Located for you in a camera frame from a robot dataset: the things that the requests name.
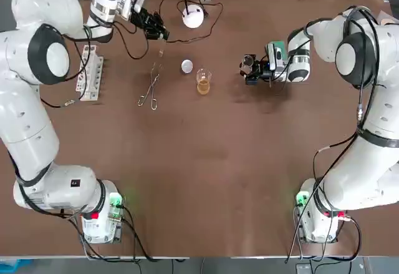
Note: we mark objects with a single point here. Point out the small white dish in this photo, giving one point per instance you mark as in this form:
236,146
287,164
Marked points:
187,66

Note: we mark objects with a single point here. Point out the glass beaker with amber liquid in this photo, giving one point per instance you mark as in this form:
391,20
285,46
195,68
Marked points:
204,85

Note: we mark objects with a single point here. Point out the metal crucible tongs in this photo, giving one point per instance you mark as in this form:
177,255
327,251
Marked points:
154,80

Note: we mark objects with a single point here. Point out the white test tube rack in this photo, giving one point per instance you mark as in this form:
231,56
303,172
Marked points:
90,74

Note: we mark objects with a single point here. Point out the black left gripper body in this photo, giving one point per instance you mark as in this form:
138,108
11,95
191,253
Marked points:
142,18

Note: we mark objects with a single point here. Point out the small glass test tube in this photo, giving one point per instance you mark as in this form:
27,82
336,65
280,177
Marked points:
161,50

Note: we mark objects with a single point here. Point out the white desk lamp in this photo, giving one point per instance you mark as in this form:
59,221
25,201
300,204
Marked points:
194,18

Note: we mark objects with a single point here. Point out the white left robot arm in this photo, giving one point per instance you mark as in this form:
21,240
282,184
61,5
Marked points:
31,124

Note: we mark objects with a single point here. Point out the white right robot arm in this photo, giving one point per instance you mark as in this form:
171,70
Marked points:
380,105

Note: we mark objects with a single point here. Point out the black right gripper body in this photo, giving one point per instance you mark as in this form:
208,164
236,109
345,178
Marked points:
265,73

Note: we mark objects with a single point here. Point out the folded green cloth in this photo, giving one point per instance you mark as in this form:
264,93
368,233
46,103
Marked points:
280,43

